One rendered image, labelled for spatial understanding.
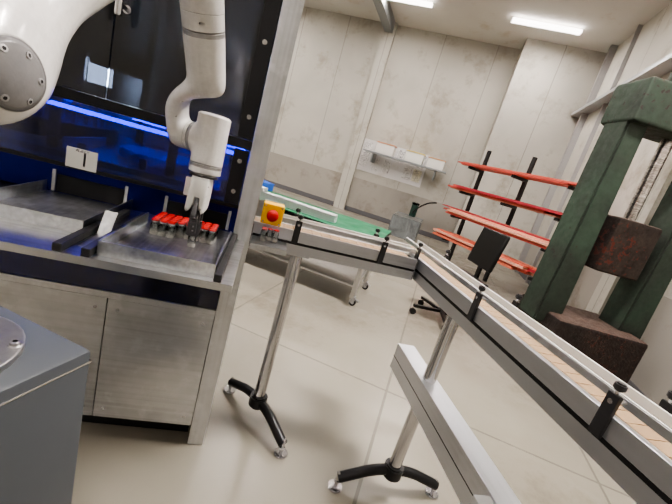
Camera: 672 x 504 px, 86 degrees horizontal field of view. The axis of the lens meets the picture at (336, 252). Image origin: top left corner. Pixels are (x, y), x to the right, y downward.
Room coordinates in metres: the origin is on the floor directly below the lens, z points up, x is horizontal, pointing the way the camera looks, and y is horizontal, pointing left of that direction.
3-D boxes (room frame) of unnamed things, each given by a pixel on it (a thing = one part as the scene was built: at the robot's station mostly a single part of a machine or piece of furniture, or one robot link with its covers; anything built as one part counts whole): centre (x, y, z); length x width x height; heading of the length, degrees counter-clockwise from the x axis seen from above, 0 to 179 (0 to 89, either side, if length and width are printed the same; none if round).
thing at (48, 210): (0.98, 0.80, 0.90); 0.34 x 0.26 x 0.04; 14
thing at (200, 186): (0.98, 0.41, 1.05); 0.10 x 0.07 x 0.11; 14
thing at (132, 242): (0.95, 0.44, 0.90); 0.34 x 0.26 x 0.04; 14
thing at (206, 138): (0.98, 0.41, 1.19); 0.09 x 0.08 x 0.13; 85
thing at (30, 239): (0.95, 0.61, 0.87); 0.70 x 0.48 x 0.02; 104
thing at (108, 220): (0.85, 0.59, 0.91); 0.14 x 0.03 x 0.06; 14
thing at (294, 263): (1.41, 0.15, 0.46); 0.09 x 0.09 x 0.77; 14
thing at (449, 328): (1.24, -0.48, 0.46); 0.09 x 0.09 x 0.77; 14
